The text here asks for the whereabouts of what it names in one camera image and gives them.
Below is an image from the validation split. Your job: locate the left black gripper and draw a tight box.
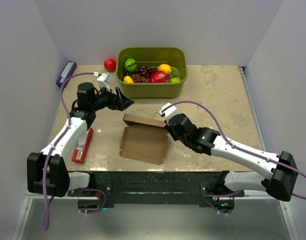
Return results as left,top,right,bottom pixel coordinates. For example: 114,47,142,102
90,85,134,112

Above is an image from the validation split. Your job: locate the brown cardboard box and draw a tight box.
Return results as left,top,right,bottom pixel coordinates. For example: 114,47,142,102
119,114,168,165

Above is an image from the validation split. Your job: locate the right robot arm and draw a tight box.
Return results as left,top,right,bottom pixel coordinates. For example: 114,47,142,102
162,113,298,202

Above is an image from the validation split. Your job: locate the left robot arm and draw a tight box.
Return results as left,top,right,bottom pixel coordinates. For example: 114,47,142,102
27,82,135,197

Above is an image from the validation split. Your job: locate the purple flat box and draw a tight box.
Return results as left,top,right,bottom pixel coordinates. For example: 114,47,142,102
55,61,77,88

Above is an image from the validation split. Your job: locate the red flat box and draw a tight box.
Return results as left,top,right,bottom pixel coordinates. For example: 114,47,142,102
71,127,94,164

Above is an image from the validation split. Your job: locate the small yellow fruit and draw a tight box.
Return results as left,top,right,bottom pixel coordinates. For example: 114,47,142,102
123,75,134,84

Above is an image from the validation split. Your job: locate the purple grape bunch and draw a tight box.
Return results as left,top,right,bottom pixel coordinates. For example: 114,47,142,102
130,65,158,83

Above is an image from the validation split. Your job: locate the green striped ball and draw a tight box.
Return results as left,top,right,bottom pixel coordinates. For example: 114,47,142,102
123,58,138,73

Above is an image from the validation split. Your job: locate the red apple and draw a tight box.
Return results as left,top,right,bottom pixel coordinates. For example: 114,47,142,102
104,58,117,72

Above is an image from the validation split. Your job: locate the red dragon fruit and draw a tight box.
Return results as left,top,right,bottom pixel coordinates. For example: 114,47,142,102
150,71,171,83

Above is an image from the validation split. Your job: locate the green lime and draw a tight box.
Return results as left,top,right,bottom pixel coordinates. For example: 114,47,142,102
169,77,181,83

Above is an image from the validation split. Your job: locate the yellow lemon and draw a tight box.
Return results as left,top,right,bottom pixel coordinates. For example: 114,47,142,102
158,63,172,74

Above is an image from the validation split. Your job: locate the green plastic bin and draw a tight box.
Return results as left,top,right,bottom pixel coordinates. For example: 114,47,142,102
115,47,188,99

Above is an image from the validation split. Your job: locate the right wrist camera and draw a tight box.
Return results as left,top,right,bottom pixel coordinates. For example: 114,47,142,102
159,102,179,121

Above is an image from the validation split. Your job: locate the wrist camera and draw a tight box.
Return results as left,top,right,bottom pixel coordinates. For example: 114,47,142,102
96,72,112,92
159,102,179,121

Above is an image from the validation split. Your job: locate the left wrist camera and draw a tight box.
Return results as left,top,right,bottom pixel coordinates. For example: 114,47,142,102
96,72,112,92

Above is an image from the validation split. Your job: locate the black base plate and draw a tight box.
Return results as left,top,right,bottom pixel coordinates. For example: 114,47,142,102
68,170,244,212

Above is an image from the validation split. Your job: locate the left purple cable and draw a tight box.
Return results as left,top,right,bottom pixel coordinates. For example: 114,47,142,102
42,71,101,231

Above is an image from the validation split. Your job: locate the purple cable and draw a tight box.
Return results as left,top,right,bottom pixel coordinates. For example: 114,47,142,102
165,100,306,216
42,71,101,231

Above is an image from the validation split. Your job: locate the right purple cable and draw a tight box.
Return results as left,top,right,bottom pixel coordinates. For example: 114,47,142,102
165,100,306,216

